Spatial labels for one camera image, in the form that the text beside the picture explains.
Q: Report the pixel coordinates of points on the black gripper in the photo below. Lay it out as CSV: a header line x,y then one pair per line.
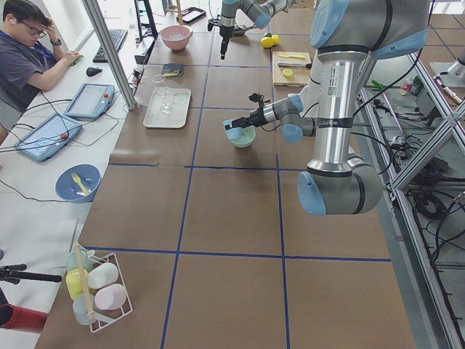
x,y
256,117

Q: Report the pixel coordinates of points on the mint green bowl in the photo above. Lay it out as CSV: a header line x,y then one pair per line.
x,y
243,137

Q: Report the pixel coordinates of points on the light blue plastic cup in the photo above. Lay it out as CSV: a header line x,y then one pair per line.
x,y
232,133

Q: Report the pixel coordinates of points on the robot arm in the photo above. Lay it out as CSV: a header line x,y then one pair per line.
x,y
259,14
349,37

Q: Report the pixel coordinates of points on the pink bowl of ice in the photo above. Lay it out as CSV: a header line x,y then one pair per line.
x,y
176,37

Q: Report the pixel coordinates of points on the blue bowl with fork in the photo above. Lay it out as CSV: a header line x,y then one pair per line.
x,y
78,184

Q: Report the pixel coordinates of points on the half lemon slice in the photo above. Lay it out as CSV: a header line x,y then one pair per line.
x,y
287,73

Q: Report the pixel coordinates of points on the wooden cutting board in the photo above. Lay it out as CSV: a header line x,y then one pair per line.
x,y
291,69

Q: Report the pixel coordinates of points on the steel cylinder muddler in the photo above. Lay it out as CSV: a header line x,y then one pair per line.
x,y
295,65

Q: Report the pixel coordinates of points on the yellow plastic knife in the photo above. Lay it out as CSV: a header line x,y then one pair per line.
x,y
301,57

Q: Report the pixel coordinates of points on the yellow lemon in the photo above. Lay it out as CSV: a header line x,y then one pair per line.
x,y
275,39
267,42

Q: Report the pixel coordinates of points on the cream bear tray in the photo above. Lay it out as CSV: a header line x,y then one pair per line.
x,y
180,101

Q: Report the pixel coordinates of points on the clear wine glass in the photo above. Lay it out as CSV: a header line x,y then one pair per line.
x,y
160,81

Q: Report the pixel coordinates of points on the grey folded cloth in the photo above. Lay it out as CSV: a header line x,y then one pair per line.
x,y
172,69

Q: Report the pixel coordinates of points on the blue teach pendant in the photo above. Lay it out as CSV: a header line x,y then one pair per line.
x,y
48,137
90,101

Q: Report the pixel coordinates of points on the black computer mouse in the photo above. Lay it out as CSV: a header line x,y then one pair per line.
x,y
93,71

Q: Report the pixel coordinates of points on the seated person grey shirt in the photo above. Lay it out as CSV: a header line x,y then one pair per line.
x,y
32,57

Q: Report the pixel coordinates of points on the aluminium frame post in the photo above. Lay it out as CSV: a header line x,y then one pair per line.
x,y
98,22

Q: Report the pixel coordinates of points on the white wire cup rack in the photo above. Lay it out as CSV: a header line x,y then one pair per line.
x,y
97,288

